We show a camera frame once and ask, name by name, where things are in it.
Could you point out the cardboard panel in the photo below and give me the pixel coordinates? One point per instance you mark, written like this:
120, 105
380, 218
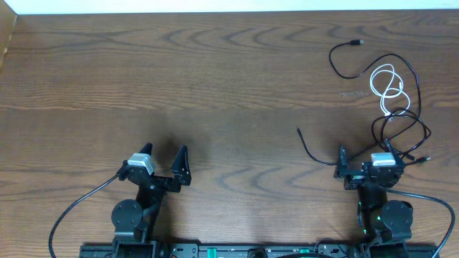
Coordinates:
7, 26

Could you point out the green clamp handle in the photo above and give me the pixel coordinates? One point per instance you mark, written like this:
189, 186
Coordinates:
212, 253

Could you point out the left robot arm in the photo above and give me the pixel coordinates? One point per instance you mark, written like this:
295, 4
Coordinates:
134, 219

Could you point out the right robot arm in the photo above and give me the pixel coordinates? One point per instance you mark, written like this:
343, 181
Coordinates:
386, 224

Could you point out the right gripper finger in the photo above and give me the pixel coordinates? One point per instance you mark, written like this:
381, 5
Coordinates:
341, 168
389, 149

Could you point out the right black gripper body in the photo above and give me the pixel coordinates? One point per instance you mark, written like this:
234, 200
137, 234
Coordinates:
355, 178

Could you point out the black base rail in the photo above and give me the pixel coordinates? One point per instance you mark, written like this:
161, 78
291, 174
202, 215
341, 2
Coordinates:
324, 249

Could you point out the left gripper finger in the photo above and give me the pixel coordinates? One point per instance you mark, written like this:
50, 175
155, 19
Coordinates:
147, 149
180, 167

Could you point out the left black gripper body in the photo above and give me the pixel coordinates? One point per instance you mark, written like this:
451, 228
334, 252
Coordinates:
169, 186

